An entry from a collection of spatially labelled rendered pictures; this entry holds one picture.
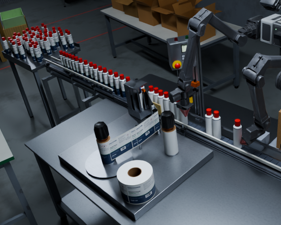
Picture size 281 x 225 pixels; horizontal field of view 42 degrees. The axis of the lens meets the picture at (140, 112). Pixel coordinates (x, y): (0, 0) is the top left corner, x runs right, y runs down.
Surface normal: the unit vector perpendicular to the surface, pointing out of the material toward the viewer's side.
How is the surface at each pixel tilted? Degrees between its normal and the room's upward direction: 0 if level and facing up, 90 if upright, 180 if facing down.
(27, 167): 0
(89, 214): 0
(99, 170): 0
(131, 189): 90
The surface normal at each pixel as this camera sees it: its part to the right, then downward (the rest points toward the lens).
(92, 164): -0.15, -0.83
